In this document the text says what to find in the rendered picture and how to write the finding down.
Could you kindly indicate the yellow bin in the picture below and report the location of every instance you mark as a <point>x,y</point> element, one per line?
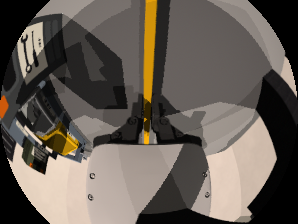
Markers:
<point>62,142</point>

